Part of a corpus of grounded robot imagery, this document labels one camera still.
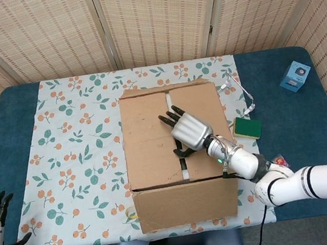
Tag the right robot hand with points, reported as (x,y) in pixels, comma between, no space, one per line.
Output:
(191,132)

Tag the cardboard box with red top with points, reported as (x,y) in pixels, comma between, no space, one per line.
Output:
(152,149)

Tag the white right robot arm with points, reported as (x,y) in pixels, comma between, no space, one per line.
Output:
(283,184)

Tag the green yellow sponge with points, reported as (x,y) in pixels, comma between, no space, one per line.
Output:
(247,128)

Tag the small red packet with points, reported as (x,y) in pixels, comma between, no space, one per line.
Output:
(280,162)

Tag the yellow tape measure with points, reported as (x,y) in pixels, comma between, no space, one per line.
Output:
(131,215)

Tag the small blue carton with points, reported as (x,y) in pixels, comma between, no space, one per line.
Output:
(294,78)

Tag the floral fruit print tablecloth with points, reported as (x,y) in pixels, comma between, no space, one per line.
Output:
(72,148)

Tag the woven rattan folding screen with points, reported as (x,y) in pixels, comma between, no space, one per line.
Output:
(150,16)

